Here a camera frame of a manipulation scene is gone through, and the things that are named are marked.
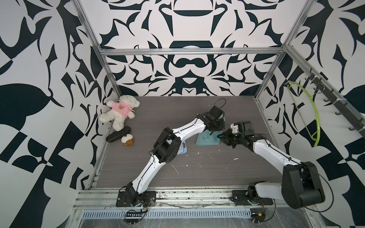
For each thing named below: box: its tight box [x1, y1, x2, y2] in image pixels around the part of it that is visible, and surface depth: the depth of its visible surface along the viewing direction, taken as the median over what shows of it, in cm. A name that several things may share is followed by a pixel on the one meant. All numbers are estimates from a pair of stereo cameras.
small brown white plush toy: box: [120, 133, 135, 147], surface depth 96 cm
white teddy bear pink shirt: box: [98, 94, 141, 132], surface depth 104 cm
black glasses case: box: [105, 125, 132, 143], surface depth 97 cm
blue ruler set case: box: [177, 140, 188, 155], surface depth 93 cm
